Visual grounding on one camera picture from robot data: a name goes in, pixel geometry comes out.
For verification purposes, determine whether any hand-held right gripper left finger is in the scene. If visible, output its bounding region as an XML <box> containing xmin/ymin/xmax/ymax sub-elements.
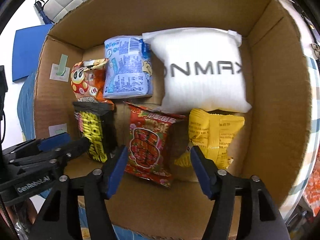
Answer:
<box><xmin>29</xmin><ymin>144</ymin><xmax>129</xmax><ymax>240</ymax></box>

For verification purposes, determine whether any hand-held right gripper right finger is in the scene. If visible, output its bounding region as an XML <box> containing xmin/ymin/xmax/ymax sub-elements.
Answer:
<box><xmin>189</xmin><ymin>145</ymin><xmax>292</xmax><ymax>240</ymax></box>

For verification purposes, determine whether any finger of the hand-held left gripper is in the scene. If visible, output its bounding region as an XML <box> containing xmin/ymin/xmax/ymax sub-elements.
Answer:
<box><xmin>2</xmin><ymin>132</ymin><xmax>71</xmax><ymax>165</ymax></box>
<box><xmin>9</xmin><ymin>137</ymin><xmax>91</xmax><ymax>178</ymax></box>

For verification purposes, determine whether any black yellow wipes packet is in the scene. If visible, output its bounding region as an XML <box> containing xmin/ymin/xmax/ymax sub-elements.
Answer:
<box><xmin>72</xmin><ymin>101</ymin><xmax>118</xmax><ymax>163</ymax></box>

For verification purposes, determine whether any yellow snack packet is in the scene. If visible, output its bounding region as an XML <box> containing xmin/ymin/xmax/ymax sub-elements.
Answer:
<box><xmin>174</xmin><ymin>108</ymin><xmax>245</xmax><ymax>170</ymax></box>

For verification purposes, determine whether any red snack packet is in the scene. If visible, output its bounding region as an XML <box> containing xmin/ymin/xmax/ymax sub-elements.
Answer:
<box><xmin>124</xmin><ymin>102</ymin><xmax>187</xmax><ymax>189</ymax></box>

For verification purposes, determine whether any orange mushroom snack packet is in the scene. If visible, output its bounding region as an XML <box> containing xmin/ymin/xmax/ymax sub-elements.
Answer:
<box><xmin>70</xmin><ymin>58</ymin><xmax>115</xmax><ymax>110</ymax></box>

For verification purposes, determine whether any white pillow pack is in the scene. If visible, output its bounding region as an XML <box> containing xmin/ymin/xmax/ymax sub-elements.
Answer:
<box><xmin>142</xmin><ymin>27</ymin><xmax>252</xmax><ymax>113</ymax></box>

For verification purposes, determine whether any light blue tissue packet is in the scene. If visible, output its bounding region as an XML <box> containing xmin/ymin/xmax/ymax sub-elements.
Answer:
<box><xmin>103</xmin><ymin>35</ymin><xmax>153</xmax><ymax>99</ymax></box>

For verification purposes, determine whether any cardboard box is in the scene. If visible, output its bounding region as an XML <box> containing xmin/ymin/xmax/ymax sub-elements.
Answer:
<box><xmin>33</xmin><ymin>0</ymin><xmax>313</xmax><ymax>239</ymax></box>

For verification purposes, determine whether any person's left forearm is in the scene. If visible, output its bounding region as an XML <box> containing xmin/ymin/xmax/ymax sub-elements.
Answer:
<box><xmin>26</xmin><ymin>199</ymin><xmax>39</xmax><ymax>224</ymax></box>

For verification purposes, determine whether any blue foam mat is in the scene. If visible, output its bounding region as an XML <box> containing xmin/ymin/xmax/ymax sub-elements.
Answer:
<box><xmin>12</xmin><ymin>24</ymin><xmax>54</xmax><ymax>82</ymax></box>

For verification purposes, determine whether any white quilted blue-edged chair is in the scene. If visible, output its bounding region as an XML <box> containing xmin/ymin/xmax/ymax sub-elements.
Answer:
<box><xmin>44</xmin><ymin>0</ymin><xmax>105</xmax><ymax>23</ymax></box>

